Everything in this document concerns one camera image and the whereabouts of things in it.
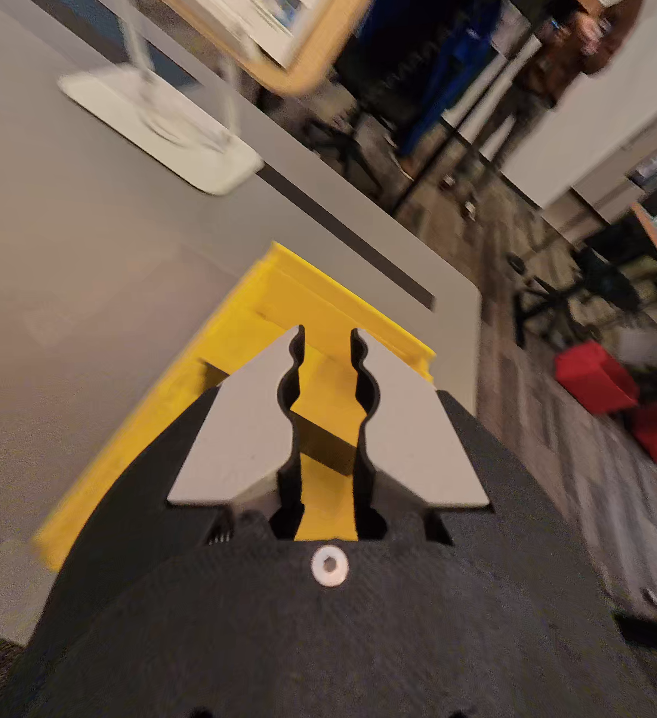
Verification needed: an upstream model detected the white base clipboard stand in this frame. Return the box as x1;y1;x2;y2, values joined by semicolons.
58;0;265;196

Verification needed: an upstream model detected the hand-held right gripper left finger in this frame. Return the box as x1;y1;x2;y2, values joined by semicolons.
166;324;307;514

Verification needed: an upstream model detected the yellow divided plastic bin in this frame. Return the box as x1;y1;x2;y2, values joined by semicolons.
31;241;437;573

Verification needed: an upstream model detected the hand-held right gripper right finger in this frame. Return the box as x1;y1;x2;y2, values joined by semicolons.
350;328;493;511

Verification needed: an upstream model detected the black bin divider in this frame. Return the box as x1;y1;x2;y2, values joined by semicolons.
289;409;363;478

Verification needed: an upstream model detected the white desk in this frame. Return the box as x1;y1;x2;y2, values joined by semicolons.
502;101;657;225

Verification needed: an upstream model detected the black office chair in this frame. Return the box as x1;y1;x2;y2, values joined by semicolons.
303;0;453;197

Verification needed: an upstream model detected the black wheeled chair base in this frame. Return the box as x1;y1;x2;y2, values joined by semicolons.
508;247;643;349

